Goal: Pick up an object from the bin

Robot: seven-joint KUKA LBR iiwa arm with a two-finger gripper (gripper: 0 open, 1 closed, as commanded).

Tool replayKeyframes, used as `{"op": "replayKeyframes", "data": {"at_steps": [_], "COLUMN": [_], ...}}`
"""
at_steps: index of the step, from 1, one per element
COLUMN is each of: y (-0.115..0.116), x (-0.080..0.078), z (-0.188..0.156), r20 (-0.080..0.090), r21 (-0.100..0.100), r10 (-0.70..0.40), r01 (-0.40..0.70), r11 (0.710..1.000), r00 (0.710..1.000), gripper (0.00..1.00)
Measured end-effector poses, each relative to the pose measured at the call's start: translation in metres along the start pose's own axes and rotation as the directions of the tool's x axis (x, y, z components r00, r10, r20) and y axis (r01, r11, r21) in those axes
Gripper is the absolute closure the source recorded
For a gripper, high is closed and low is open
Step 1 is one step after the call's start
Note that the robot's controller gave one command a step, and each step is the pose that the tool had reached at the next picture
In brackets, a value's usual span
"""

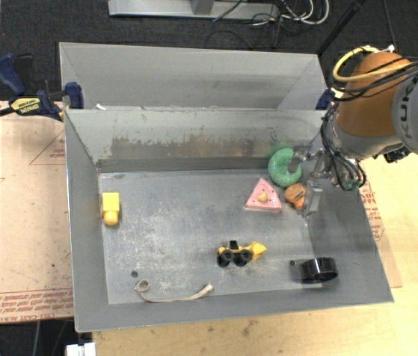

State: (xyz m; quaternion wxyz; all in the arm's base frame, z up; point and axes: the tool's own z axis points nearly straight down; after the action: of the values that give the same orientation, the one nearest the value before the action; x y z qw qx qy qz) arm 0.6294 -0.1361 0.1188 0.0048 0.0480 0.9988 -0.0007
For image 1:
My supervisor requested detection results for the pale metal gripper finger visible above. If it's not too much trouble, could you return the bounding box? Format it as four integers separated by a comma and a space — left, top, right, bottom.
307, 183, 324, 215
299, 198, 311, 231

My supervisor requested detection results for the orange toy food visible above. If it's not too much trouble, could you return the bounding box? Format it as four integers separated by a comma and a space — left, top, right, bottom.
284, 182, 308, 211

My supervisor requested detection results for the pink triangular toy slice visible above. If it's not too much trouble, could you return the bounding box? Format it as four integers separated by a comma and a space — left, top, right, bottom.
244, 177, 283, 213

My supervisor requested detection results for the yellow toy loader truck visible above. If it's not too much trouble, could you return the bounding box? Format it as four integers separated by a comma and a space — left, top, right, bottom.
216, 240, 268, 268

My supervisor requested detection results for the grey metal bin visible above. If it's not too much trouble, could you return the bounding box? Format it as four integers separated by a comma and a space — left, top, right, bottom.
59, 42, 395, 334

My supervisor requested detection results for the yellow toy block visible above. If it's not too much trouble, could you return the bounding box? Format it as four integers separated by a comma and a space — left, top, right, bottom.
101, 192, 121, 226

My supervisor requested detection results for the brown cardboard board, red print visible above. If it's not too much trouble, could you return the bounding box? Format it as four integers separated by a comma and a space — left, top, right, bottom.
0, 100, 405, 326

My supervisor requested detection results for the green ring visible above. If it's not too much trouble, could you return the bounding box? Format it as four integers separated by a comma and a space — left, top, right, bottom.
267, 147, 303, 188

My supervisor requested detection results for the black ring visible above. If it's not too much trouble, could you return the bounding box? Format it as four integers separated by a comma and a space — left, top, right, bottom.
289, 257, 339, 285

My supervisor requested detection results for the black cylinder on white bracket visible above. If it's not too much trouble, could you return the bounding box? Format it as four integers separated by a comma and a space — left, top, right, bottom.
383, 145, 413, 165

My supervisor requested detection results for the beige strap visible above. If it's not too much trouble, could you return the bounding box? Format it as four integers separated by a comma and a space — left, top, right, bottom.
133, 279, 215, 304

